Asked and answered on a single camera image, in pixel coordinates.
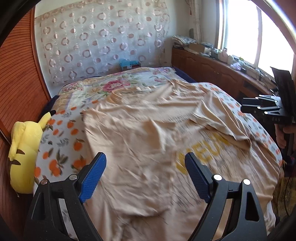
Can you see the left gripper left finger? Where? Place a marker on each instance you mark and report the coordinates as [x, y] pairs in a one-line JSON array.
[[45, 222]]

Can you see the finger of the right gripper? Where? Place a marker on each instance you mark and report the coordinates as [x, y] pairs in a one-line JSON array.
[[259, 110], [262, 100]]

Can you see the beige printed t-shirt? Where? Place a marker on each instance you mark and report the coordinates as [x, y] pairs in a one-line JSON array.
[[166, 150]]

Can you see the person's right hand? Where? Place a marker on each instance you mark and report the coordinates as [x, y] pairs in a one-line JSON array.
[[280, 135]]

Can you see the crumpled plastic bag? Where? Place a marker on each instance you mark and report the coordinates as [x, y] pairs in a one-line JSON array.
[[236, 66]]

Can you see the wooden low cabinet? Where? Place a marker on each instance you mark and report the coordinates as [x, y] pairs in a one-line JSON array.
[[202, 69]]

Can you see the floral cloth on floor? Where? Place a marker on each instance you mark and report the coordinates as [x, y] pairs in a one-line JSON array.
[[283, 201]]

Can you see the pink bottle on cabinet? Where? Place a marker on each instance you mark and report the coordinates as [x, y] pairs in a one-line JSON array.
[[223, 56]]

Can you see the orange print white blanket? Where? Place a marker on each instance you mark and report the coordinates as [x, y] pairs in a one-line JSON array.
[[62, 148]]

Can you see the cardboard box on cabinet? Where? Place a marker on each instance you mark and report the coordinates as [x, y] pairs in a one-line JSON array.
[[199, 48]]

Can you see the yellow pikachu plush toy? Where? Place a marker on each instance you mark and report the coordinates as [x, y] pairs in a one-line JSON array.
[[25, 140]]

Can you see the folded patterned cloth stack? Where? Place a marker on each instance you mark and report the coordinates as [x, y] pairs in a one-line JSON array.
[[183, 40]]

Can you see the white tied side curtain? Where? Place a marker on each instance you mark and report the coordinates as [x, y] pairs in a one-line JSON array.
[[195, 12]]

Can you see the floral quilt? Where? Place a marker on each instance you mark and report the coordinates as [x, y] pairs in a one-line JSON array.
[[111, 85]]

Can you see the red wooden louvered wardrobe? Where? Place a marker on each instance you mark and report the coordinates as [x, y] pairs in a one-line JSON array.
[[23, 96]]

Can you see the blue item behind bed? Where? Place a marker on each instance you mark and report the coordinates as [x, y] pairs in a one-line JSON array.
[[129, 64]]

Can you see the circle pattern sheer curtain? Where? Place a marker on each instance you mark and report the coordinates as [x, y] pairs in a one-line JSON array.
[[79, 39]]

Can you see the window with wooden frame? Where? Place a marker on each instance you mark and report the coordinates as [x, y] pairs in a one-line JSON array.
[[249, 34]]

